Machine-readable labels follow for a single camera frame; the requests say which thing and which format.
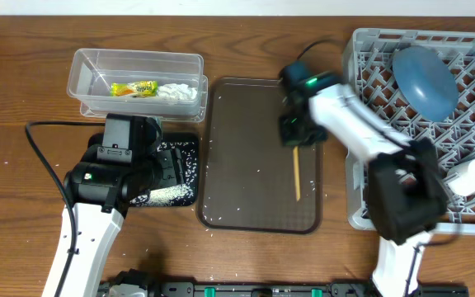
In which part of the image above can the wooden chopstick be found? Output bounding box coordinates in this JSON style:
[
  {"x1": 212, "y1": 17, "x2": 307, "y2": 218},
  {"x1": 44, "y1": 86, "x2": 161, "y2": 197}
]
[{"x1": 293, "y1": 146, "x2": 301, "y2": 201}]

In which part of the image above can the white tissue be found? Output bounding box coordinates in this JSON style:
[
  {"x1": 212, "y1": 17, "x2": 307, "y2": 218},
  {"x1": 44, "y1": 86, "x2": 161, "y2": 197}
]
[{"x1": 157, "y1": 83, "x2": 198, "y2": 101}]

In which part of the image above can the yellow green snack wrapper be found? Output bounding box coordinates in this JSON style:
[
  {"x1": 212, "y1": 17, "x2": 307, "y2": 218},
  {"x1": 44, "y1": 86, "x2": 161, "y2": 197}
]
[{"x1": 111, "y1": 81, "x2": 158, "y2": 97}]

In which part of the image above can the blue plate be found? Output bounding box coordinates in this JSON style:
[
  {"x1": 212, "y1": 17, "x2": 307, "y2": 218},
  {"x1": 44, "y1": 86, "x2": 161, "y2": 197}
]
[{"x1": 392, "y1": 46, "x2": 459, "y2": 122}]

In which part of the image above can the white cup pink inside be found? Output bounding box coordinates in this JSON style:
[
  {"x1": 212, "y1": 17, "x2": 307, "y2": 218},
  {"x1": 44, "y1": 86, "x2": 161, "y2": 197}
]
[{"x1": 448, "y1": 159, "x2": 475, "y2": 196}]

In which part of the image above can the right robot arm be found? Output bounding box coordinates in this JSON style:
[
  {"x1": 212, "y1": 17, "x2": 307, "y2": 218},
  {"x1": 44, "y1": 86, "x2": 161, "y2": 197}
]
[{"x1": 279, "y1": 60, "x2": 449, "y2": 296}]

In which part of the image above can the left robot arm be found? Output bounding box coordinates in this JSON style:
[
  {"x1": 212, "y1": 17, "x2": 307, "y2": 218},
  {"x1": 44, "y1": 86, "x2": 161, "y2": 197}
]
[{"x1": 43, "y1": 114, "x2": 185, "y2": 296}]

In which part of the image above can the clear plastic waste bin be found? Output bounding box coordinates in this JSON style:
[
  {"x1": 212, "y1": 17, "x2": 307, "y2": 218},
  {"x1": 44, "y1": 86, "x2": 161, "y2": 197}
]
[{"x1": 67, "y1": 49, "x2": 209, "y2": 123}]

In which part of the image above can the grey dishwasher rack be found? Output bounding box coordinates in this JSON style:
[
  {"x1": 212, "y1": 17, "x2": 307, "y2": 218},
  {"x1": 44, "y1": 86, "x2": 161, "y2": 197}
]
[{"x1": 342, "y1": 28, "x2": 475, "y2": 235}]

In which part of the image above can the spilled white rice pile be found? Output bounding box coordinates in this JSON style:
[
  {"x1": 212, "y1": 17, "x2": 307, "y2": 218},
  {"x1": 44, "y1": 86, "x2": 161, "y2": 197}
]
[{"x1": 130, "y1": 137, "x2": 200, "y2": 207}]

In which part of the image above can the black plastic tray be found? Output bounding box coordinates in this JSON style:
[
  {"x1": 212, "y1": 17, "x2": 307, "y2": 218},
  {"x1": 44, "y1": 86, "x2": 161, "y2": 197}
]
[{"x1": 66, "y1": 121, "x2": 199, "y2": 214}]

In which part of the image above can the brown serving tray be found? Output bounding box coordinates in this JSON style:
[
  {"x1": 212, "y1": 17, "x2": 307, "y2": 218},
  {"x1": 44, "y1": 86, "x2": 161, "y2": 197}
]
[{"x1": 197, "y1": 78, "x2": 322, "y2": 234}]

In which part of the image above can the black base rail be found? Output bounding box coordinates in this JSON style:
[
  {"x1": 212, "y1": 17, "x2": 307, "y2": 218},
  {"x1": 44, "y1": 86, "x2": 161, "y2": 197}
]
[{"x1": 96, "y1": 270, "x2": 470, "y2": 297}]

